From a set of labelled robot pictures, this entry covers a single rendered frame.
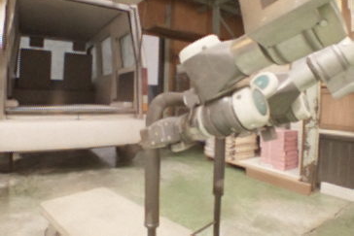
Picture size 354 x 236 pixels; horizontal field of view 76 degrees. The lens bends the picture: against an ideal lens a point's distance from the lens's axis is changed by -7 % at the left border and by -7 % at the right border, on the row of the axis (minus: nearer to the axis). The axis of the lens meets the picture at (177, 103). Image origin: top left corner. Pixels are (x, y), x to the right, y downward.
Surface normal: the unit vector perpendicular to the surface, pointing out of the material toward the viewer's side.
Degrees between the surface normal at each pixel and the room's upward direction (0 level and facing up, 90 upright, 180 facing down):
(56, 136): 89
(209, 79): 109
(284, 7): 76
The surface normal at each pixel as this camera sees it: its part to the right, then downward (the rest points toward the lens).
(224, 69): -0.52, 0.33
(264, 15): -0.74, -0.25
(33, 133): 0.49, -0.02
